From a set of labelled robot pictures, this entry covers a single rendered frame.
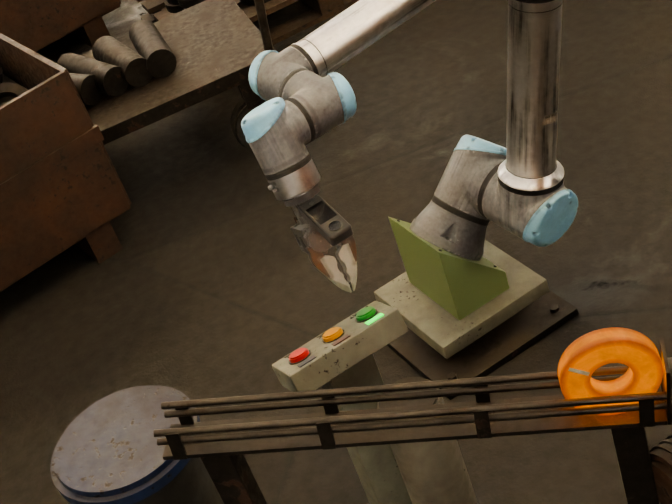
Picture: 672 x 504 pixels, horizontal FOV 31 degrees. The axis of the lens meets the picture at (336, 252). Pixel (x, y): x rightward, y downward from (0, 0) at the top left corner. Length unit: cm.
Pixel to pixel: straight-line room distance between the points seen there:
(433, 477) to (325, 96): 72
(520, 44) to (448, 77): 162
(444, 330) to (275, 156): 92
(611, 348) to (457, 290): 111
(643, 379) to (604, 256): 136
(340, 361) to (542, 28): 82
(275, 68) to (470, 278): 85
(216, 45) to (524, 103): 174
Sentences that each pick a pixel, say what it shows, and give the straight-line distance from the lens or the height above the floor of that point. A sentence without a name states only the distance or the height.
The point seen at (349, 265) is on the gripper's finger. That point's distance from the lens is 223.
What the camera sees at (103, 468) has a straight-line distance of 248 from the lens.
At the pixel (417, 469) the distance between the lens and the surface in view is 224.
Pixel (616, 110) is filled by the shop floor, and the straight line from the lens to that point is 377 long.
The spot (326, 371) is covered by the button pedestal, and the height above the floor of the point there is 59.
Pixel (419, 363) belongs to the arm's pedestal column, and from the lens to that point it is 301.
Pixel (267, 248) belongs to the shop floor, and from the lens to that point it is 362.
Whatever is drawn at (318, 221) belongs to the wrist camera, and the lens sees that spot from 215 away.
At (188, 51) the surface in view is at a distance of 418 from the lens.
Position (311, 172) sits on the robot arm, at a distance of 217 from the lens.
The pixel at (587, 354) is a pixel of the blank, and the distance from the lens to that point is 182.
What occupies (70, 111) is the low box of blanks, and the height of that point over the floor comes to 50.
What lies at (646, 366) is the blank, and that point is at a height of 72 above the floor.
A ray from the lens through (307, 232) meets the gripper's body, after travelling 219.
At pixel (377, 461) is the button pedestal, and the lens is 242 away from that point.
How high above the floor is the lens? 200
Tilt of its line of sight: 35 degrees down
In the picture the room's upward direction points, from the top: 20 degrees counter-clockwise
